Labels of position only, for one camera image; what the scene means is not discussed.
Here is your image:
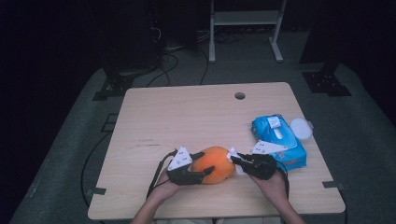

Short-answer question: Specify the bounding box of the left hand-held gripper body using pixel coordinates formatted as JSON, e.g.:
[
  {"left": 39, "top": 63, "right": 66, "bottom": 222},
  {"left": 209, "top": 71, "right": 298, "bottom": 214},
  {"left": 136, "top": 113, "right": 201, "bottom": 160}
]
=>
[{"left": 166, "top": 146, "right": 205, "bottom": 187}]

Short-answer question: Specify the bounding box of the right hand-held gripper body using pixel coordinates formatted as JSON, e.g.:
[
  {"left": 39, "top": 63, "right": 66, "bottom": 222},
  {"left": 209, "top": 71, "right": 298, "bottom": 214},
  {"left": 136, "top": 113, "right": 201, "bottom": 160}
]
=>
[{"left": 246, "top": 139, "right": 289, "bottom": 181}]

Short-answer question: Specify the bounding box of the orange plush toy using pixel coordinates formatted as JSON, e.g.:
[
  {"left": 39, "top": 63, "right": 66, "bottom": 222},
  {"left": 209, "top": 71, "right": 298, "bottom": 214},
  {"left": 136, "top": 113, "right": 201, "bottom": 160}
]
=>
[{"left": 190, "top": 146, "right": 236, "bottom": 185}]

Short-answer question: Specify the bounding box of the white wet wipe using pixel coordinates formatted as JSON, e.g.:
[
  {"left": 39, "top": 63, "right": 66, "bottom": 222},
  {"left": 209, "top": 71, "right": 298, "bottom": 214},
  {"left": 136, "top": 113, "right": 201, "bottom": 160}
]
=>
[{"left": 226, "top": 147, "right": 250, "bottom": 175}]

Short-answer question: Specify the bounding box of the blue wet wipes pack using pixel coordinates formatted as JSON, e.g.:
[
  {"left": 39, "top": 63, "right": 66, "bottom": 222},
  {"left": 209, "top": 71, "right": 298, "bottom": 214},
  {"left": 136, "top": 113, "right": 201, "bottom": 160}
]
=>
[{"left": 251, "top": 114, "right": 308, "bottom": 172}]

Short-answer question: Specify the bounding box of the person's right hand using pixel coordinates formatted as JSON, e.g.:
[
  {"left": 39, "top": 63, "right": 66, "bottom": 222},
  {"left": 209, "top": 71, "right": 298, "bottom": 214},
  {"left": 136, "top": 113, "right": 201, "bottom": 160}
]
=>
[{"left": 247, "top": 169, "right": 291, "bottom": 207}]

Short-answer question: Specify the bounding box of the person's left hand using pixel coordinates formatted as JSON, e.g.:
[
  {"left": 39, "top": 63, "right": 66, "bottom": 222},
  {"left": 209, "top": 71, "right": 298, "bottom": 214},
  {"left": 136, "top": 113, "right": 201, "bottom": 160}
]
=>
[{"left": 147, "top": 169, "right": 185, "bottom": 203}]

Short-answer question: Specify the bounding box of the white oval plastic lid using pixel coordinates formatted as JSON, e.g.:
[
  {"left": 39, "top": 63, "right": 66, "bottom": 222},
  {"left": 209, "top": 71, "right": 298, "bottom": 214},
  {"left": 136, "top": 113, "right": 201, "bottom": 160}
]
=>
[{"left": 290, "top": 116, "right": 315, "bottom": 140}]

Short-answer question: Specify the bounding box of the grey tape strip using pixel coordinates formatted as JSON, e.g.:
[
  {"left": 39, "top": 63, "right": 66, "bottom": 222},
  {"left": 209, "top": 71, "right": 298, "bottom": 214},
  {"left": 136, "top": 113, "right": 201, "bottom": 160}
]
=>
[
  {"left": 86, "top": 187, "right": 107, "bottom": 196},
  {"left": 322, "top": 180, "right": 346, "bottom": 191}
]

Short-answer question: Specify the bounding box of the black stand base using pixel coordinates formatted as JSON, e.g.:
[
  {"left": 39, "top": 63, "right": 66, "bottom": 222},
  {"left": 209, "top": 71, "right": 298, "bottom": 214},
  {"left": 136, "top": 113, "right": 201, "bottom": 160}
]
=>
[
  {"left": 302, "top": 62, "right": 353, "bottom": 97},
  {"left": 92, "top": 66, "right": 157, "bottom": 102}
]

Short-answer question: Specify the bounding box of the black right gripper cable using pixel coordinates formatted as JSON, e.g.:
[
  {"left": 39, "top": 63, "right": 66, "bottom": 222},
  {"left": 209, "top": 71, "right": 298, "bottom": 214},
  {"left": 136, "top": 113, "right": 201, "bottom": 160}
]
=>
[{"left": 275, "top": 160, "right": 291, "bottom": 201}]

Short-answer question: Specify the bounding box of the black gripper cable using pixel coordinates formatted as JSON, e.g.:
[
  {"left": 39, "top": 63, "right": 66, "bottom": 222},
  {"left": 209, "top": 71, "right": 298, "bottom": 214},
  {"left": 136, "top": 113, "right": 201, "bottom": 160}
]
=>
[
  {"left": 275, "top": 160, "right": 291, "bottom": 201},
  {"left": 146, "top": 149, "right": 179, "bottom": 200}
]

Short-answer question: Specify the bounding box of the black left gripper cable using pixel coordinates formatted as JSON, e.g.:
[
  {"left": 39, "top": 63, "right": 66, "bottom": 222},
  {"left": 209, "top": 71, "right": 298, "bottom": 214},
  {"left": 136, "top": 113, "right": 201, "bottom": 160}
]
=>
[{"left": 146, "top": 149, "right": 179, "bottom": 200}]

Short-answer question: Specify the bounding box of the black floor cable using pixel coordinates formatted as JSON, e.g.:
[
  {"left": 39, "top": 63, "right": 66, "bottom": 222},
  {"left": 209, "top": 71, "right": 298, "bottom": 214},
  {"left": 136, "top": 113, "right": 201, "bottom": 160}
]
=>
[
  {"left": 80, "top": 132, "right": 112, "bottom": 209},
  {"left": 146, "top": 52, "right": 180, "bottom": 88},
  {"left": 198, "top": 48, "right": 210, "bottom": 86}
]

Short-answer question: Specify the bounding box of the black floor frame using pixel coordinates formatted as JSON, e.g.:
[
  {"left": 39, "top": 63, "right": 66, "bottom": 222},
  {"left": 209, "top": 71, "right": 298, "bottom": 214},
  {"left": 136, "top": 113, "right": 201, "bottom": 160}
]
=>
[{"left": 101, "top": 113, "right": 120, "bottom": 133}]

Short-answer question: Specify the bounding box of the white metal stand frame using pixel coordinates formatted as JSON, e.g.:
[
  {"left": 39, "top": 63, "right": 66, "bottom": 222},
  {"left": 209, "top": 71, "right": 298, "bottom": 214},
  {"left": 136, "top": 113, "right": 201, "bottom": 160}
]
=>
[{"left": 208, "top": 0, "right": 288, "bottom": 64}]

